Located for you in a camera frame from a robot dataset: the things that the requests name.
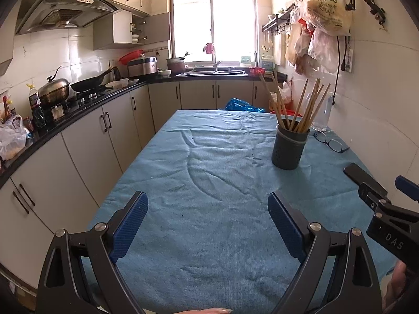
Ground red plastic colander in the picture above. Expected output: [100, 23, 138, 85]
[119, 50, 145, 66]

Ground dark-framed eyeglasses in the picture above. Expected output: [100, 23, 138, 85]
[313, 131, 351, 154]

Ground white plate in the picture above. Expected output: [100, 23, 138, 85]
[105, 78, 140, 89]

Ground black wall rack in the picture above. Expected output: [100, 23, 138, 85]
[262, 3, 298, 35]

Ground black kitchen countertop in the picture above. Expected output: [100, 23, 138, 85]
[0, 69, 289, 187]

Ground person's right hand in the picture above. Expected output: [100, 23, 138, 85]
[382, 262, 408, 314]

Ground steel kitchen faucet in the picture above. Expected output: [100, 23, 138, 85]
[213, 44, 223, 72]

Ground blue tablecloth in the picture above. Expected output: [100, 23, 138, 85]
[86, 109, 398, 314]

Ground steel range hood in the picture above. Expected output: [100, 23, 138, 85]
[15, 0, 118, 35]

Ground person's left hand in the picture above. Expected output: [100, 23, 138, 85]
[178, 307, 234, 314]

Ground brown cooking pot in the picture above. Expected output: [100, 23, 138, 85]
[167, 57, 187, 75]

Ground large white plastic bag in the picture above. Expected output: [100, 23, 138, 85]
[299, 0, 354, 36]

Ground dark sauce bottle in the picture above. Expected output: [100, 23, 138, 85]
[26, 83, 46, 128]

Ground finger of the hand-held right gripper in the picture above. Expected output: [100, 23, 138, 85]
[358, 183, 419, 221]
[394, 176, 419, 201]

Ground bunch of wooden chopsticks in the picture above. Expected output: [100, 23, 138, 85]
[258, 72, 332, 133]

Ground red-capped bottle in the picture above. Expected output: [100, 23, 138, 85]
[0, 95, 15, 121]

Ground black frying pan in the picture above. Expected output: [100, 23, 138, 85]
[70, 69, 113, 93]

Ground blue plastic bag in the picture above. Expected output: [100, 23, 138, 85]
[224, 98, 266, 113]

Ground red plastic stool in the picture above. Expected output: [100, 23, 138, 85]
[269, 103, 295, 116]

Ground clear glass pitcher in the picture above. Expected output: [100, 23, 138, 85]
[309, 93, 331, 132]

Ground kitchen window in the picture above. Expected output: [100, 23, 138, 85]
[168, 0, 259, 63]

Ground steel kitchen sink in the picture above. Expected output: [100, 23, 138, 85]
[177, 67, 247, 76]

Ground black gas stove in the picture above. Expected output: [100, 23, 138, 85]
[67, 90, 108, 108]

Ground clear plastic bag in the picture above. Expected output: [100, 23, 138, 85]
[269, 82, 293, 110]

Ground black power cable with plug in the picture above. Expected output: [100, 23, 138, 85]
[330, 34, 348, 107]

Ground steel wok with lid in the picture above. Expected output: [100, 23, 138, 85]
[37, 66, 71, 105]

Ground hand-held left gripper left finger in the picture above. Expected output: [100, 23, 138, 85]
[35, 190, 149, 314]

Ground black smartphone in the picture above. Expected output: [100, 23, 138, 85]
[343, 162, 388, 200]

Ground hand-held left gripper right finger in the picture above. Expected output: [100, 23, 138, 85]
[267, 191, 382, 314]

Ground dark grey utensil holder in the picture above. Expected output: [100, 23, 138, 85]
[271, 120, 310, 171]

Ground silver rice cooker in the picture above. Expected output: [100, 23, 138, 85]
[128, 57, 158, 77]

